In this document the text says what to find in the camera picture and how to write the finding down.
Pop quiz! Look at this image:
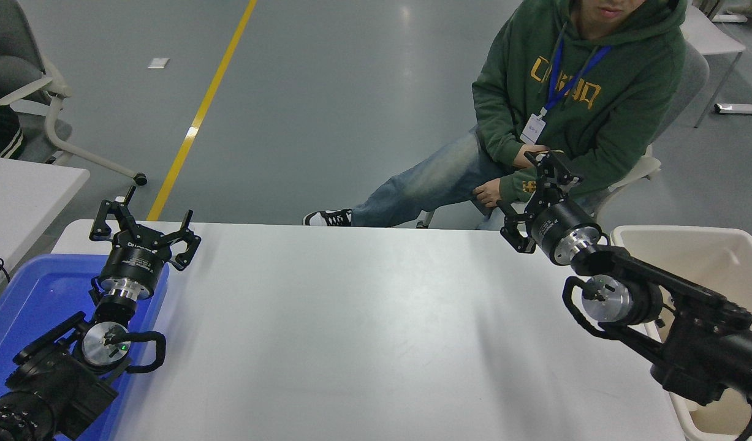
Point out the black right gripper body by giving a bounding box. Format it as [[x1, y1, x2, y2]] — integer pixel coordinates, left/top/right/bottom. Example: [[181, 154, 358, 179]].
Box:
[[529, 201, 598, 265]]

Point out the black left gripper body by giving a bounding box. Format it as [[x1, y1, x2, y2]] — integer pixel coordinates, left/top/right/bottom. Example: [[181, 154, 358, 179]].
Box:
[[99, 236, 172, 288]]

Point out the person's right hand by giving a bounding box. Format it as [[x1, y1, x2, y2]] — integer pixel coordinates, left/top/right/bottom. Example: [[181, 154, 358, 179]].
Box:
[[513, 145, 551, 170]]

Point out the person's left hand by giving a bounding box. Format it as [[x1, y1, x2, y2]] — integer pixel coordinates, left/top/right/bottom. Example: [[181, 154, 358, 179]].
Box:
[[473, 181, 505, 209]]

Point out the white side table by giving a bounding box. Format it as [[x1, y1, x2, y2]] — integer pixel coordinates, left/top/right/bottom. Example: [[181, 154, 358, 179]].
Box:
[[0, 155, 91, 288]]

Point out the blue plastic tray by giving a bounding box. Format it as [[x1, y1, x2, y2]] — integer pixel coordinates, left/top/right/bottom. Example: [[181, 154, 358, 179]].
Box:
[[0, 254, 171, 441]]

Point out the large pale plastic bin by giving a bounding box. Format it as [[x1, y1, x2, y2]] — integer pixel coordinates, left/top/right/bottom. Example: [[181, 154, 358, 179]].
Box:
[[611, 225, 752, 441]]

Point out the white chair with metal legs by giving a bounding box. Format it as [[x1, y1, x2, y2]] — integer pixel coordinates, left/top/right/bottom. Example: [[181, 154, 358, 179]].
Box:
[[682, 5, 747, 129]]

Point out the grey office chair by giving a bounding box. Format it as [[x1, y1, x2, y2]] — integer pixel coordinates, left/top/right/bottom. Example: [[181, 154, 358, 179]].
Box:
[[0, 0, 148, 186]]

